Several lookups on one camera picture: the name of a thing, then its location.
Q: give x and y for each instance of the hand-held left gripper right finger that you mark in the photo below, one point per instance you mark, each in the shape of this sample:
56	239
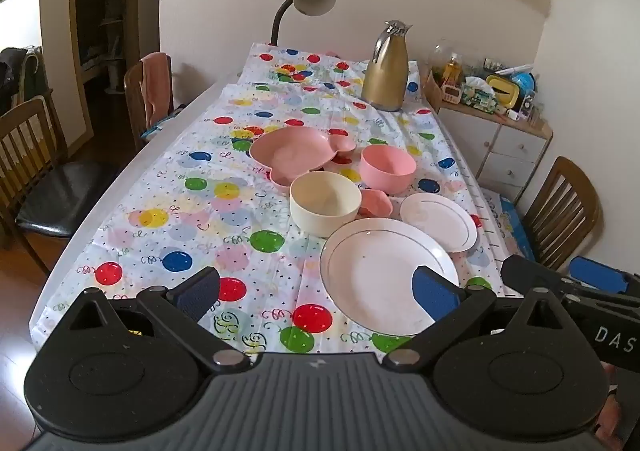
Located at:
434	293

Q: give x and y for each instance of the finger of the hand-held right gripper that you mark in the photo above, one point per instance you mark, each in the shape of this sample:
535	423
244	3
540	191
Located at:
525	273
600	275

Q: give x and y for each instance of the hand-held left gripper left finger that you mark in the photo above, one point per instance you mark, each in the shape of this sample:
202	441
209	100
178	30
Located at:
200	292

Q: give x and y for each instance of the large white plate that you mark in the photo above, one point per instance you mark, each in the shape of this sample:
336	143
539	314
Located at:
370	276

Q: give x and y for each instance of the small white plate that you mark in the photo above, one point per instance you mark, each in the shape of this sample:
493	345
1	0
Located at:
437	221

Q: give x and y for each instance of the small pink cup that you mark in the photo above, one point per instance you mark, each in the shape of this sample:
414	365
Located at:
375	203

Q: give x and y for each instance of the pink bowl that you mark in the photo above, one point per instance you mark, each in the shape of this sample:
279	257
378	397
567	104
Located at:
387	173

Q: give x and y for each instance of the cream bowl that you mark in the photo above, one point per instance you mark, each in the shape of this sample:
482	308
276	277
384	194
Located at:
322	203

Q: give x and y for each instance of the pink mouse-shaped divided plate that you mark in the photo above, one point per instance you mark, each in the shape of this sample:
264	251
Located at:
290	151

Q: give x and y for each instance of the person's right hand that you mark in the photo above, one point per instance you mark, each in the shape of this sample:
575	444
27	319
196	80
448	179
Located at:
614	406

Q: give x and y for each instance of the blue printed carton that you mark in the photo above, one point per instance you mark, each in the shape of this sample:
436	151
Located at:
517	231

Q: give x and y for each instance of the wooden slatted chair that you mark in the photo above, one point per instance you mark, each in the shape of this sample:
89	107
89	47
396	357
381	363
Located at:
560	211

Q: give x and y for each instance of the balloon printed tablecloth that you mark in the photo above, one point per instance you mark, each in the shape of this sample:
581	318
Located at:
200	211

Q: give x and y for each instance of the white drawer cabinet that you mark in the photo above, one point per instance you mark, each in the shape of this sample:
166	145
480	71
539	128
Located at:
505	151

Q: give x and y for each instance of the wooden chair with dark seat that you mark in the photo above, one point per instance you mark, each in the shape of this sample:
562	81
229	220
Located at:
55	201

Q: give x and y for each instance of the blue seat cushion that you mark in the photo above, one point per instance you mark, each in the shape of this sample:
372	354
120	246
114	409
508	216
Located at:
162	123

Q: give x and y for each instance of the green tissue box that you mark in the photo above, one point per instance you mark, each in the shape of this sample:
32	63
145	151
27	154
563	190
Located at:
477	96

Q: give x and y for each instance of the yellow plastic box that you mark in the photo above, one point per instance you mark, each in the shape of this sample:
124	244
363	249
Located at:
502	91

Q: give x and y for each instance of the blue globe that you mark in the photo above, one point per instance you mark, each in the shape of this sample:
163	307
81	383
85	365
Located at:
526	81

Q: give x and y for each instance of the small white timer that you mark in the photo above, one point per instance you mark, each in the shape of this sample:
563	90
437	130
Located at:
452	93

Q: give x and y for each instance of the wooden chair with towel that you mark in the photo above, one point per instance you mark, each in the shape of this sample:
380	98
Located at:
134	101

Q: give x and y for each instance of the cardboard box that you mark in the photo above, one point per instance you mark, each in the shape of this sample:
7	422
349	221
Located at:
434	91

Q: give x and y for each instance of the pink towel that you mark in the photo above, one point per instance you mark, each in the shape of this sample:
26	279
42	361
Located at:
156	86

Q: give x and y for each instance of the yellow drink bottle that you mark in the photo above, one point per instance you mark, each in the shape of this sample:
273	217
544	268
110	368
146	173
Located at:
453	71

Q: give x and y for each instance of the gold thermos jug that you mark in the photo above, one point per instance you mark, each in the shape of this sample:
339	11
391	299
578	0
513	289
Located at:
385	76

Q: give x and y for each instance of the dark jackets pile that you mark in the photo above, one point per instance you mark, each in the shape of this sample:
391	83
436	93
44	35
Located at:
20	76

